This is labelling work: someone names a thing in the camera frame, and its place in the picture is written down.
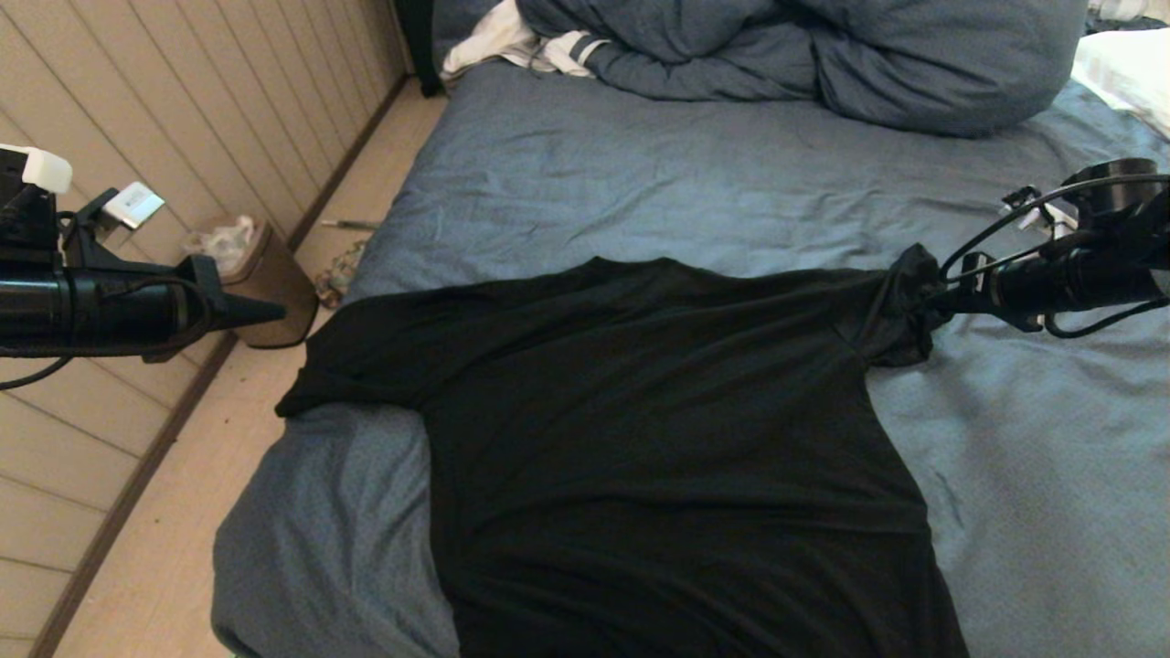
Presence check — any blue crumpled duvet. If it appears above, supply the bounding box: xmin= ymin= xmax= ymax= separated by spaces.
xmin=434 ymin=0 xmax=1089 ymax=138

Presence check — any multicolour patterned cloth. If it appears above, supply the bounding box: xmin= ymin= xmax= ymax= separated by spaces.
xmin=314 ymin=242 xmax=368 ymax=309

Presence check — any thick black arched cable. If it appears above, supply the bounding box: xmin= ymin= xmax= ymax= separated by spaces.
xmin=940 ymin=174 xmax=1170 ymax=281

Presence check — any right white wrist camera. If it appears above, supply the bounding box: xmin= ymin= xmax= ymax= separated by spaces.
xmin=1001 ymin=186 xmax=1080 ymax=235

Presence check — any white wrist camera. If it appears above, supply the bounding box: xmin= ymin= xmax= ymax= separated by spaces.
xmin=103 ymin=181 xmax=167 ymax=230
xmin=1001 ymin=186 xmax=1080 ymax=235

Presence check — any blue bed sheet mattress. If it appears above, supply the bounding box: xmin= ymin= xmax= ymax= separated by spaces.
xmin=212 ymin=59 xmax=1170 ymax=658

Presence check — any white pillow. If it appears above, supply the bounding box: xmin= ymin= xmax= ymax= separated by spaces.
xmin=1071 ymin=30 xmax=1170 ymax=140

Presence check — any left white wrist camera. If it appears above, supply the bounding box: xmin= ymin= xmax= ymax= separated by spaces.
xmin=103 ymin=181 xmax=167 ymax=230

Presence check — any black bed headboard post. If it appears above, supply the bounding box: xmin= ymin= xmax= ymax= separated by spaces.
xmin=393 ymin=0 xmax=446 ymax=100

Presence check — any white striped garment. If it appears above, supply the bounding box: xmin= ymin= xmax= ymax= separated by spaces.
xmin=441 ymin=0 xmax=609 ymax=81

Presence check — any thin black cable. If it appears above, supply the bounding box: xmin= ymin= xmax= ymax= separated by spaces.
xmin=1042 ymin=295 xmax=1170 ymax=340
xmin=0 ymin=274 xmax=218 ymax=392

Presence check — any black printed t-shirt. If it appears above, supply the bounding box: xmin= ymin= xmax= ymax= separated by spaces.
xmin=276 ymin=243 xmax=970 ymax=658

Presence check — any brown trash bin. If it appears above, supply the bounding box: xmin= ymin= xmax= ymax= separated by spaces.
xmin=178 ymin=219 xmax=319 ymax=350

